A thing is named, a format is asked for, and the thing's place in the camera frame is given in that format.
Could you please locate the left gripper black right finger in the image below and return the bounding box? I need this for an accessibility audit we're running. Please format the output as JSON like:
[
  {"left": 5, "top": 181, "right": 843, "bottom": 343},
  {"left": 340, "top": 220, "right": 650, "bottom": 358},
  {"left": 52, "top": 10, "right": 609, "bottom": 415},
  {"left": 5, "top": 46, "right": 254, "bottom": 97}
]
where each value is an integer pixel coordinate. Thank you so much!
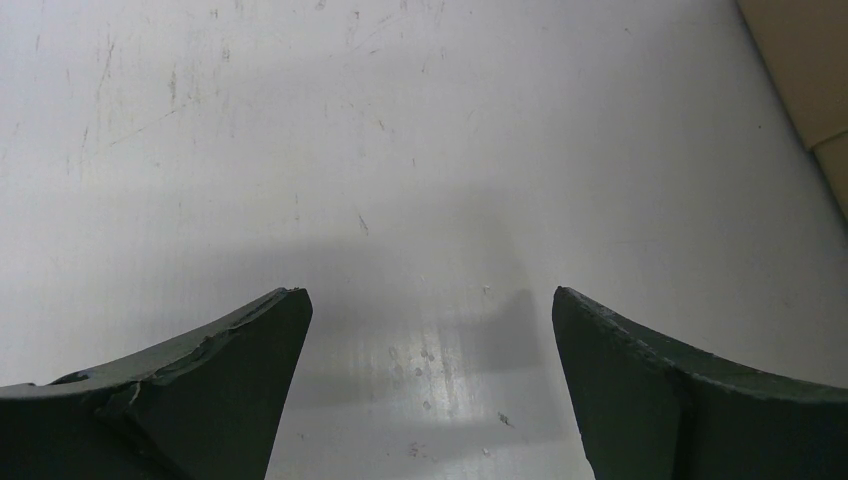
[{"left": 552, "top": 287, "right": 847, "bottom": 479}]

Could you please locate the tan toolbox lid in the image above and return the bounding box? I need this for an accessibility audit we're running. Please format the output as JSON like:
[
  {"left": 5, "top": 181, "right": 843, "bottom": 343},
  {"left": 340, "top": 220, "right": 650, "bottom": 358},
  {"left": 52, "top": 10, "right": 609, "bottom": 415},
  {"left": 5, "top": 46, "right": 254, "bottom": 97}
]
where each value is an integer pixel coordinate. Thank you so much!
[{"left": 737, "top": 0, "right": 847, "bottom": 213}]

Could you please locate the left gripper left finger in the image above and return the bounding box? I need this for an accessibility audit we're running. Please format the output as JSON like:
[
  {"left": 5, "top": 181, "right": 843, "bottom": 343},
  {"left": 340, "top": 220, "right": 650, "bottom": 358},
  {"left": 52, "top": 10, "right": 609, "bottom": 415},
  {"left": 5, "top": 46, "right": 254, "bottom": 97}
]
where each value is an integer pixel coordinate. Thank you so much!
[{"left": 1, "top": 288, "right": 313, "bottom": 479}]

